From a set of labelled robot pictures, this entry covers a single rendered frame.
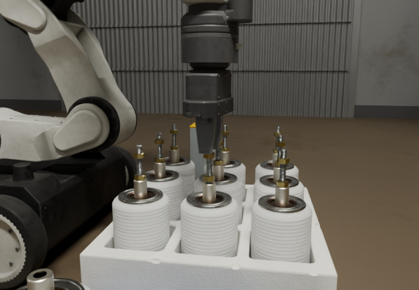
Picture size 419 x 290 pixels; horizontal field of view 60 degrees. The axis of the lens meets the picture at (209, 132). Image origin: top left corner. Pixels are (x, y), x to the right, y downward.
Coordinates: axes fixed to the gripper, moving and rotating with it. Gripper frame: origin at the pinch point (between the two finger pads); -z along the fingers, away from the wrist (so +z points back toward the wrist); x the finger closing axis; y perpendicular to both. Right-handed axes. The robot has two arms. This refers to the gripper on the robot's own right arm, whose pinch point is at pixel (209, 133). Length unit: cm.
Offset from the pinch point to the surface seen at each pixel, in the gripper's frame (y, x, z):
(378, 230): 33, -56, -36
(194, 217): -0.9, 4.7, -12.7
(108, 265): -13.0, 10.2, -19.9
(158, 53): -157, -293, 26
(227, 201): 3.2, 0.2, -11.0
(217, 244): 2.7, 4.0, -16.9
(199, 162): -15.0, -35.1, -14.9
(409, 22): 80, -332, 53
